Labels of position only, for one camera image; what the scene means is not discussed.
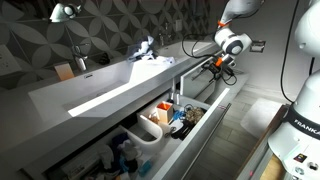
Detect white box with orange top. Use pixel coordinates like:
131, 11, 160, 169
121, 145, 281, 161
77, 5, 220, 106
156, 101, 175, 125

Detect blue tube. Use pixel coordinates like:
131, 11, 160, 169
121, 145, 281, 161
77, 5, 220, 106
137, 159, 155, 178

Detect silver drawer handle bar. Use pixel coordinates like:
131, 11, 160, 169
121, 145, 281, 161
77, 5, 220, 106
179, 102, 232, 180
192, 62, 219, 81

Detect small silver scissors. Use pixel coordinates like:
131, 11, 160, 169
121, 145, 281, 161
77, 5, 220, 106
163, 125, 178, 139

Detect black hanging cable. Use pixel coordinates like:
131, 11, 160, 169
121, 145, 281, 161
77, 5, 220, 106
279, 0, 301, 104

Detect camouflage hair scrunchie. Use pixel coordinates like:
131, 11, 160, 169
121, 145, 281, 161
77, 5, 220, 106
184, 106, 205, 124

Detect chrome sink faucet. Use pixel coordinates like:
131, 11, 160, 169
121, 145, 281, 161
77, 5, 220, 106
157, 28, 169, 48
70, 43, 91, 73

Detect chrome toilet paper holder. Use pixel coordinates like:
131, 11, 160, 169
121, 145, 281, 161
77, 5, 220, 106
250, 40, 267, 54

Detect small black counter item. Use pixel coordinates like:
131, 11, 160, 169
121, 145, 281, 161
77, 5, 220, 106
98, 52, 112, 66

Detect small white cloth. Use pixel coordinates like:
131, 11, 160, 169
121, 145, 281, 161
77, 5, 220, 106
153, 55, 176, 66

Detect white vanity drawer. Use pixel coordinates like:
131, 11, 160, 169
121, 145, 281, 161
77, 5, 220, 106
21, 87, 233, 180
180, 54, 224, 100

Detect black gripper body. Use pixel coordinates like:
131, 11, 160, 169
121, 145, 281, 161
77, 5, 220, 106
209, 61, 231, 78

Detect white bath mat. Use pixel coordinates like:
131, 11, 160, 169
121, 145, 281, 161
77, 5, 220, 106
239, 97, 285, 140

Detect white U-shaped drawer divider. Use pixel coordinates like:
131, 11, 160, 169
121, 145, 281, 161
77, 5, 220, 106
119, 105, 165, 155

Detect dark clothes pile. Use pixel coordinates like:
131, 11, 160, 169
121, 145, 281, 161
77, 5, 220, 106
96, 132, 148, 180

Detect white wall plate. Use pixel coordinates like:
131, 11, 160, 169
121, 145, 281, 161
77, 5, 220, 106
175, 18, 184, 33

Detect brown box on counter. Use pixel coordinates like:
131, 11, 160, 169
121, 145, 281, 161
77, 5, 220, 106
54, 62, 76, 82

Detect black hair accessory bundle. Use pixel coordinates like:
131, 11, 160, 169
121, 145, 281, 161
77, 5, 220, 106
170, 119, 195, 141

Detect white double sink vanity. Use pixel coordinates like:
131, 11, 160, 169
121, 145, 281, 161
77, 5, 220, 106
0, 39, 219, 180

